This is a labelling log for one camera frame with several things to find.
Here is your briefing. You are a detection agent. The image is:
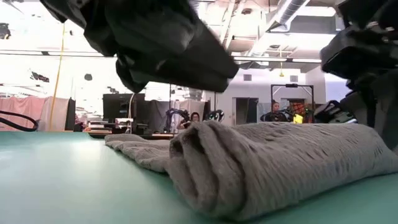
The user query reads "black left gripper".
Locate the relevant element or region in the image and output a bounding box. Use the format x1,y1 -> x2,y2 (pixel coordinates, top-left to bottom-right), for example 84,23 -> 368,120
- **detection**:
40,0 -> 239,93

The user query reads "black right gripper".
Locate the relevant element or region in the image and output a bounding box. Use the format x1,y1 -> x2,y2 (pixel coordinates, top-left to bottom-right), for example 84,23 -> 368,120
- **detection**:
313,71 -> 398,150

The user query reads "grey terry towel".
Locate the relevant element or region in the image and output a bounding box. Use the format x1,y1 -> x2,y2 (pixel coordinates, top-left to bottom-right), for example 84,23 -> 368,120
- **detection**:
104,120 -> 398,222

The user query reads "person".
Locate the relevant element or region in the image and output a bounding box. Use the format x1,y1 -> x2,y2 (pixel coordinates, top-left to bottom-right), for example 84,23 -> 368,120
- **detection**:
176,111 -> 201,130
260,99 -> 289,123

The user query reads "ceiling light strip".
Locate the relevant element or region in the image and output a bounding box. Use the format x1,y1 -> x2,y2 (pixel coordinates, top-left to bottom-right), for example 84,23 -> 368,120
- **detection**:
233,56 -> 323,63

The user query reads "black monitor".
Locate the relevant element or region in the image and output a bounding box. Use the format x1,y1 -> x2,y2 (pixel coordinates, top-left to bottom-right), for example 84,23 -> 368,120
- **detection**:
102,93 -> 146,122

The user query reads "black upright panel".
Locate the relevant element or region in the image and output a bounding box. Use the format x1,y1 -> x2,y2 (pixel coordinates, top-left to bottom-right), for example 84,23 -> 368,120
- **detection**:
64,98 -> 77,131

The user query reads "pale grey curtain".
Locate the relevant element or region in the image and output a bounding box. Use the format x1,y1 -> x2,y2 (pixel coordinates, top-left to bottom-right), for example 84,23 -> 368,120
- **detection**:
34,96 -> 71,131

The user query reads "pink curtain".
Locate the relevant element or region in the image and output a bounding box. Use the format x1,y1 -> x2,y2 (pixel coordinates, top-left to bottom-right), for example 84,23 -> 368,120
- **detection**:
0,95 -> 50,131

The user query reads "green table mat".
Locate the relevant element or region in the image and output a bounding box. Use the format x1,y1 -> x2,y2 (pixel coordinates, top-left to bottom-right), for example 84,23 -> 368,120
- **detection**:
0,130 -> 398,224

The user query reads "black stand frame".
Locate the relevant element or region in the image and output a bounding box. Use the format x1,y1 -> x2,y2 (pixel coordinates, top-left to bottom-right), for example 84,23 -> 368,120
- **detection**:
270,83 -> 315,124

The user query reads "silver ceiling duct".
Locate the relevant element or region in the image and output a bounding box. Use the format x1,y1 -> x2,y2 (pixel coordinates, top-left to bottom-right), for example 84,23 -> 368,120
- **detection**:
267,0 -> 312,32

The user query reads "yellow cable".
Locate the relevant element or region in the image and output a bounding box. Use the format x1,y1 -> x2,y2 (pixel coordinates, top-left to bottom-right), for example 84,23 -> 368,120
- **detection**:
48,23 -> 66,131

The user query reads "black cable loop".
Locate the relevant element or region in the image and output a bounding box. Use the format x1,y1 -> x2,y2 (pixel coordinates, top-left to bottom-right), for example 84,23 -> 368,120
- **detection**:
0,110 -> 40,132

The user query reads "black ceiling camera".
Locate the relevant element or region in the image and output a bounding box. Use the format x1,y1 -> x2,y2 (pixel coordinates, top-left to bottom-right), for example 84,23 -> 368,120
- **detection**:
0,23 -> 12,40

